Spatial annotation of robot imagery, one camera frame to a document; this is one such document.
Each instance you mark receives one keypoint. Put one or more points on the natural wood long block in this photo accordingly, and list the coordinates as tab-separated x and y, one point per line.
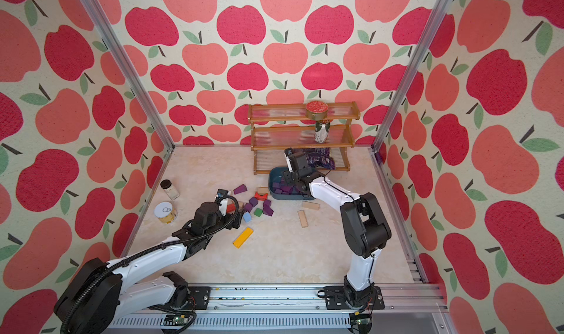
303	219

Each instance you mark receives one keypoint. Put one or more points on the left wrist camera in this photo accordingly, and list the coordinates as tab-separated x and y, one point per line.
221	193

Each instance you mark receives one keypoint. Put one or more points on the aluminium frame post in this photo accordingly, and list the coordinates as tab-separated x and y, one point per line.
421	50
105	29

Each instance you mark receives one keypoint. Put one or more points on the light blue cube block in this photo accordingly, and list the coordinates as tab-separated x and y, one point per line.
247	217

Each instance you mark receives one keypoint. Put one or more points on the teal plastic storage bin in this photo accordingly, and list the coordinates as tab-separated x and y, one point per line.
280	189

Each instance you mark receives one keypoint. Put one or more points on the yellow can white lid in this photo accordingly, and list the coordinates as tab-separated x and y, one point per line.
165	212

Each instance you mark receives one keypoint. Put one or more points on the purple wedge block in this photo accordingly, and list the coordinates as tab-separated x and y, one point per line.
241	189

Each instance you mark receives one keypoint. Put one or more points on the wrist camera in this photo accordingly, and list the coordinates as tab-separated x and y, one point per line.
289	159
221	193

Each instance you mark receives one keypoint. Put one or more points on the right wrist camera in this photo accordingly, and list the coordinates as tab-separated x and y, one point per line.
289	159

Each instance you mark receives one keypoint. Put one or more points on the right aluminium frame post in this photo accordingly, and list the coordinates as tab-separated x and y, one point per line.
421	50

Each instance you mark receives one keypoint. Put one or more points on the glass jar black lid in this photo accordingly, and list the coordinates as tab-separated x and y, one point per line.
169	189

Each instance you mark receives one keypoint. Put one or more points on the purple rectangular block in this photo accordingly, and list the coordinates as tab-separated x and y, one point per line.
268	211

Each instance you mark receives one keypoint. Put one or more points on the red arch block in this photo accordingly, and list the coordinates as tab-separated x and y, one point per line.
261	197

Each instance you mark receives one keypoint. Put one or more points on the small green white bottle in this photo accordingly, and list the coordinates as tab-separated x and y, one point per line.
321	131

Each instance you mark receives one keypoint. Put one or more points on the red rectangular block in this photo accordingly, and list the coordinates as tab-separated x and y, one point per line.
231	207

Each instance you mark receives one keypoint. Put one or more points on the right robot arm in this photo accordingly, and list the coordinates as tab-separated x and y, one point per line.
365	226

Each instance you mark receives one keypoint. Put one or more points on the left aluminium frame post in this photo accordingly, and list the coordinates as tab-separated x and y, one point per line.
105	29

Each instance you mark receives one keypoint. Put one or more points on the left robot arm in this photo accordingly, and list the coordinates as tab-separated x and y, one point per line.
102	292

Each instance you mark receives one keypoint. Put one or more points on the yellow long block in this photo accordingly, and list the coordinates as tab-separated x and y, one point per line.
243	237

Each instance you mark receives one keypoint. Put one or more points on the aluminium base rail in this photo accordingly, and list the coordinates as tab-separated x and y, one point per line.
300	308

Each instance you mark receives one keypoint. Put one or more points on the red lidded tin can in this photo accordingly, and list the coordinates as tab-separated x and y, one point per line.
317	110

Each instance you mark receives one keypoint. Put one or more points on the natural wood plank block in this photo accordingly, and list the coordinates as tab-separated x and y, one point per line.
310	205

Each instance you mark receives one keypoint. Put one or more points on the wooden three-tier shelf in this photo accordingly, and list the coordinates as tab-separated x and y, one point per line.
277	127

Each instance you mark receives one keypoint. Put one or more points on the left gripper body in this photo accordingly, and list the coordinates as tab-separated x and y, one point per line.
221	221

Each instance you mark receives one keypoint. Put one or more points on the purple snack bag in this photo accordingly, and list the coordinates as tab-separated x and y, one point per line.
321	158

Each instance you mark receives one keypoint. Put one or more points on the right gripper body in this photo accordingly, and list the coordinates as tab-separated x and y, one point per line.
291	178

